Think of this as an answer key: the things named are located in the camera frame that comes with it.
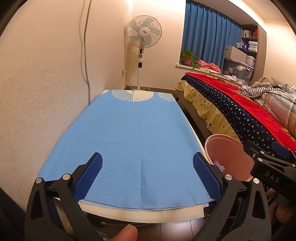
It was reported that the right hand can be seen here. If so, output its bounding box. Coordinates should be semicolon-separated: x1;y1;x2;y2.
269;201;295;224

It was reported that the left hand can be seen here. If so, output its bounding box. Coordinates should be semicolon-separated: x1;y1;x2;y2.
110;225;138;241

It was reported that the pink plastic bucket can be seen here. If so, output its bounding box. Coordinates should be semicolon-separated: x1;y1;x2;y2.
205;134;254;181

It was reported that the plaid quilt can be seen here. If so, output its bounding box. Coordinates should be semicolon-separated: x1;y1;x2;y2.
254;83;295;138

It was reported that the beige star bed sheet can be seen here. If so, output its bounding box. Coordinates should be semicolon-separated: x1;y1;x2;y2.
175;80;240;141

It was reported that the striped garment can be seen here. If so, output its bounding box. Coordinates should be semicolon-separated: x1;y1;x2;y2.
238;82;275;98

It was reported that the red blanket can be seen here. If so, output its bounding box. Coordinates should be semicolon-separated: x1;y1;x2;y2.
184;72;296;158

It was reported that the clear storage bin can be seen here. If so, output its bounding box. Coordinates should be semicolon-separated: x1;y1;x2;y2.
223;59;254;84

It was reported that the pink clothes pile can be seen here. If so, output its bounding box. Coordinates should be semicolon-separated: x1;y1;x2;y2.
198;59;221;74

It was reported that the blue patterned table mat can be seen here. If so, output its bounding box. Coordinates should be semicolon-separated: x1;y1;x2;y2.
39;90;211;210

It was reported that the white storage box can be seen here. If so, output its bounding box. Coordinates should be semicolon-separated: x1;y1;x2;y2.
224;46;247;63

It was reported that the wooden bookshelf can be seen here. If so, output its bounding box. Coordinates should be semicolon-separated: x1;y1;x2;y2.
240;24;267;84

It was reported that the potted green plant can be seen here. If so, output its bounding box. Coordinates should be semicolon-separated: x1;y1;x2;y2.
180;49;198;69

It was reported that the blue curtain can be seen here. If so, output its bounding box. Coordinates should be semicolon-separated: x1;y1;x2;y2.
181;1;242;68

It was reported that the white standing fan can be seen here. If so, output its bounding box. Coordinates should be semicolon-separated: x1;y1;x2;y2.
125;15;162;90

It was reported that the grey power cable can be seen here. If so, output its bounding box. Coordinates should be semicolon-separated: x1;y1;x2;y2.
78;0;91;106

